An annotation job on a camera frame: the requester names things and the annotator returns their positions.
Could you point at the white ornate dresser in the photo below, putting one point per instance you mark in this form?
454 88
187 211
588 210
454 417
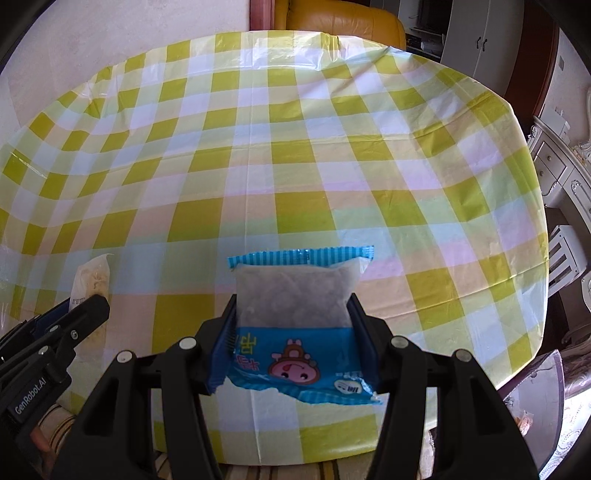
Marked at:
554 161

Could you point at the yellow leather chair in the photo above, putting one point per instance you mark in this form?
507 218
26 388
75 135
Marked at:
341 23

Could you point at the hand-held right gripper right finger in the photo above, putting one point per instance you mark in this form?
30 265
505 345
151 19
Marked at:
367 350

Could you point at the brown wooden door frame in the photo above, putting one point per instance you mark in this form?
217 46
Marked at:
531 64

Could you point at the white wardrobe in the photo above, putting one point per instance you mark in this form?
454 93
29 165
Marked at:
480 41

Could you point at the small white box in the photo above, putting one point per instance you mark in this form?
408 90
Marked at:
561 122

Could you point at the patterned curtain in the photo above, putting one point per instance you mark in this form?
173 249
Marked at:
575 415

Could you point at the blue packet with dark filling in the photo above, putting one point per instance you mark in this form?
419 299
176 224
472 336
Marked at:
295 300

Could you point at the white plastic container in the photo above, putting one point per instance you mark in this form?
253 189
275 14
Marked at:
540 397

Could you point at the yellow checked tablecloth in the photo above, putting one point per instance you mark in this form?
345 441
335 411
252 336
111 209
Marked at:
300 161

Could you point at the white slatted stool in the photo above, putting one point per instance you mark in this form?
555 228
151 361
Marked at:
565 258

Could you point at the clear packet with cream roll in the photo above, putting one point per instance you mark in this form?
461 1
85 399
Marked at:
94 277

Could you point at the striped sofa cushion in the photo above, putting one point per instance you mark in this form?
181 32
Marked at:
295 473

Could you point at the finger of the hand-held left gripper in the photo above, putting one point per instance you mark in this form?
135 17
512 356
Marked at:
44 321
90 314

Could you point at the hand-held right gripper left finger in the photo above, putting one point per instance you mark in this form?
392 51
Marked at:
221 355

